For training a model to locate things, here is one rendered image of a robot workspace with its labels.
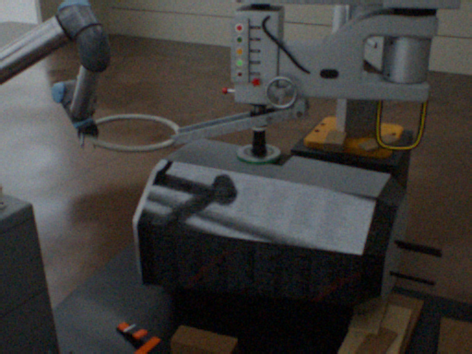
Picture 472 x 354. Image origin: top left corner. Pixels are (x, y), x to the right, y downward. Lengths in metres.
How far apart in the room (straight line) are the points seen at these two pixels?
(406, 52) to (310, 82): 0.43
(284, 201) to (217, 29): 7.58
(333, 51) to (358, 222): 0.75
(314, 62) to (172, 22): 8.03
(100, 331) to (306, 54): 1.72
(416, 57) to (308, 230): 0.87
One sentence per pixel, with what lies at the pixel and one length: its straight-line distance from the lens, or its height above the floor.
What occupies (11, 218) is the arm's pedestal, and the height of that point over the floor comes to 0.83.
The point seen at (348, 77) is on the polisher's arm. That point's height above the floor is 1.29.
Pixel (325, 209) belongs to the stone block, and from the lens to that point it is 2.45.
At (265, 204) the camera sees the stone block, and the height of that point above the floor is 0.76.
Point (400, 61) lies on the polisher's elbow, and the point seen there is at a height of 1.37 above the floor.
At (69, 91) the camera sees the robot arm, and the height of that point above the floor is 1.22.
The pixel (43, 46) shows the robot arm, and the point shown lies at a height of 1.51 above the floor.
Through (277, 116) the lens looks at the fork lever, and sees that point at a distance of 2.65.
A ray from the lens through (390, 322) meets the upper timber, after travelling 2.81.
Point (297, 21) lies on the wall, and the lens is 9.13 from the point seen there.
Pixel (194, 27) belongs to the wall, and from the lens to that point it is 10.18.
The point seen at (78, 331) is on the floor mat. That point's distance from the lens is 3.08.
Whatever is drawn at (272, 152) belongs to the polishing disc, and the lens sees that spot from 2.78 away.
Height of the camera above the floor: 1.91
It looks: 25 degrees down
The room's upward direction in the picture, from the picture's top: 1 degrees counter-clockwise
